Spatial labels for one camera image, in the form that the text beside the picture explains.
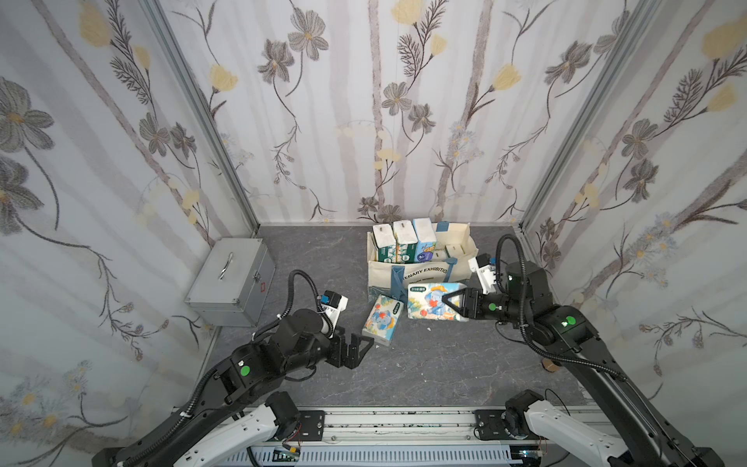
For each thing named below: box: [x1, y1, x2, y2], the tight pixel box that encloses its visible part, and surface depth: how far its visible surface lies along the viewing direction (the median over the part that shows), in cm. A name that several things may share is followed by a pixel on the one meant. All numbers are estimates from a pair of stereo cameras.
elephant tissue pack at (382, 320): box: [361, 293, 405, 347], surface depth 90 cm
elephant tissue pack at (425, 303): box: [406, 282, 469, 323], surface depth 70 cm
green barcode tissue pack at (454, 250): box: [444, 244, 467, 258], surface depth 97 cm
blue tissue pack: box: [411, 216, 438, 263], surface depth 85 cm
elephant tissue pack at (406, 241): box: [391, 219, 419, 264], surface depth 84 cm
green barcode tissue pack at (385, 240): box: [372, 223, 396, 263], surface depth 83 cm
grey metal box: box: [183, 237, 276, 328], surface depth 88 cm
